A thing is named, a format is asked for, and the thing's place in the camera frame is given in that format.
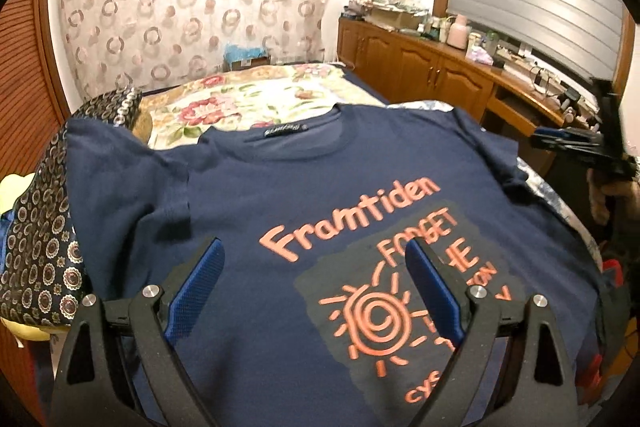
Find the navy bed sheet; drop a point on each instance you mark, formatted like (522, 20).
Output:
(367, 89)

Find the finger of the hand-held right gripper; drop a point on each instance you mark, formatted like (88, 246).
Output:
(570, 139)

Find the person's right hand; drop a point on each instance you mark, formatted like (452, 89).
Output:
(602, 197)

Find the cardboard box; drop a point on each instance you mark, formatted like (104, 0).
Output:
(392, 18)

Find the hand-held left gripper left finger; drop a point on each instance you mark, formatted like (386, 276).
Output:
(197, 282)

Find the pink bottle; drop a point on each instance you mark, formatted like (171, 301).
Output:
(458, 32)

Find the stack of folded blankets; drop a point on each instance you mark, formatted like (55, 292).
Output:
(122, 107)

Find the purple packet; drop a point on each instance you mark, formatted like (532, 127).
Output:
(480, 56)

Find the navy printed t-shirt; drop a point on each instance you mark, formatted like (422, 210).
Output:
(280, 187)

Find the blue fluffy item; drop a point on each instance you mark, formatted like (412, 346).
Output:
(245, 53)

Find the wooden cabinet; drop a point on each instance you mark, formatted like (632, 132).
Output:
(415, 67)

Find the dark medallion patterned cloth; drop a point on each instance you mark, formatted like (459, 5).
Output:
(40, 232)

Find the floral bed cover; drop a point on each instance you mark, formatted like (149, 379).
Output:
(240, 102)

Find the wooden slatted door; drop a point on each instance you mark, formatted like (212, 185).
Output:
(25, 72)

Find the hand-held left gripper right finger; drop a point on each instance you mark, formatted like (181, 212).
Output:
(435, 292)

